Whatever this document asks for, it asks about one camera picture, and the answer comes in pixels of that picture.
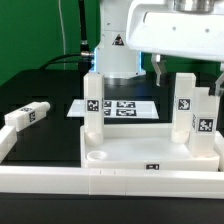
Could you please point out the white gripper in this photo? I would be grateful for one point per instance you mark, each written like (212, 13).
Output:
(156, 27)

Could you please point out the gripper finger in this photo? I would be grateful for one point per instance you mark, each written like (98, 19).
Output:
(217, 88)

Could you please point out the white desk top tray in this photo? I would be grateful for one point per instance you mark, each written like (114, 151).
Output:
(142, 147)

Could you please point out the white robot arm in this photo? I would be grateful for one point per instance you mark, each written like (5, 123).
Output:
(112, 56)

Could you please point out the fiducial marker sheet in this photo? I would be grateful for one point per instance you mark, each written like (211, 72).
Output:
(119, 109)

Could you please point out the white U-shaped fence frame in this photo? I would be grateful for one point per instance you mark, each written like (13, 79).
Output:
(119, 182)

